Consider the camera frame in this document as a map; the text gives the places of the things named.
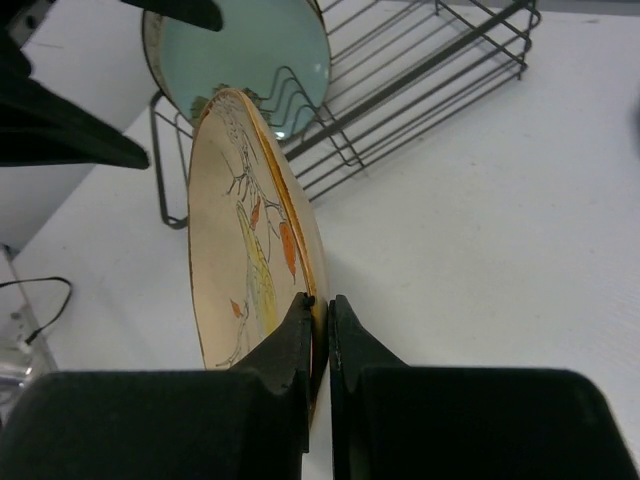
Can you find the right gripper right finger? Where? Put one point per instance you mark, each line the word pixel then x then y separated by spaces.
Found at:
pixel 391 420

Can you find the black wire dish rack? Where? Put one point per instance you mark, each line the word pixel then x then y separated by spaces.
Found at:
pixel 398 69

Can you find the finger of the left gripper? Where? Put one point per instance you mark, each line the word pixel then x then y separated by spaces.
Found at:
pixel 201 13

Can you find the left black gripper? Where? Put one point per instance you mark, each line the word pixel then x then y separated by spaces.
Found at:
pixel 40 128

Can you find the light blue flower plate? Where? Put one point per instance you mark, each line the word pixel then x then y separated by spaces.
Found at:
pixel 276 52

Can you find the beige tree pattern plate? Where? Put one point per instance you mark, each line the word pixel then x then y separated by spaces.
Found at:
pixel 151 35

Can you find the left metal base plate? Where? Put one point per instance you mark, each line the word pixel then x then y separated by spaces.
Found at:
pixel 23 355

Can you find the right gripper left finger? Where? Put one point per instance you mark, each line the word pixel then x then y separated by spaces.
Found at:
pixel 247 422

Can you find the tan bird plate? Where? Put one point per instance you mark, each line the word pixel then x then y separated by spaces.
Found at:
pixel 253 237

